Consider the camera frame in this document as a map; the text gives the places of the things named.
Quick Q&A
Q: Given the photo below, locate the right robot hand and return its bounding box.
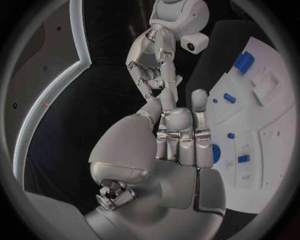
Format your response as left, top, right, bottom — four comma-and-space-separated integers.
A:
125, 24, 184, 113

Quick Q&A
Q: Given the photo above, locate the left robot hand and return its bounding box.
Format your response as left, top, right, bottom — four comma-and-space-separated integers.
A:
83, 89, 227, 240

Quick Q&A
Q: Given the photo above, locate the white task board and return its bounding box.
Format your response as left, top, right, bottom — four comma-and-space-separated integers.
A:
205, 36, 299, 215

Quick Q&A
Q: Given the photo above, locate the blue gear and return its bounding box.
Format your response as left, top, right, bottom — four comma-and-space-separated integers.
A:
211, 144, 222, 164

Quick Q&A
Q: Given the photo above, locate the short blue cylinder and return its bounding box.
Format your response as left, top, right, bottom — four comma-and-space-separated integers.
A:
222, 93, 237, 104

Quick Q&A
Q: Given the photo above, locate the large blue cylinder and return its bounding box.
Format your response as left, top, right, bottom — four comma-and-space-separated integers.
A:
233, 50, 256, 74

